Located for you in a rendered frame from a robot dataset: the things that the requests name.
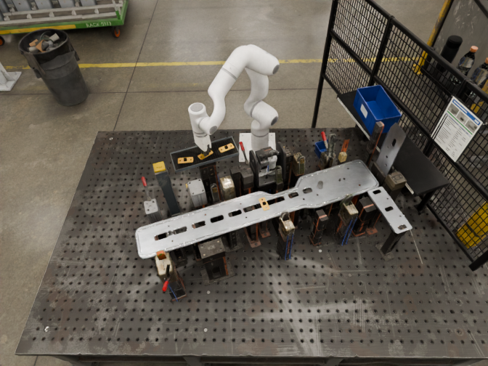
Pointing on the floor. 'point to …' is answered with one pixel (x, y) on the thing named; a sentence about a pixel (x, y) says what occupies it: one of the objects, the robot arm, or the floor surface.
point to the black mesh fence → (413, 106)
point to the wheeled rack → (54, 17)
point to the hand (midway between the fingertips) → (205, 151)
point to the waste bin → (55, 64)
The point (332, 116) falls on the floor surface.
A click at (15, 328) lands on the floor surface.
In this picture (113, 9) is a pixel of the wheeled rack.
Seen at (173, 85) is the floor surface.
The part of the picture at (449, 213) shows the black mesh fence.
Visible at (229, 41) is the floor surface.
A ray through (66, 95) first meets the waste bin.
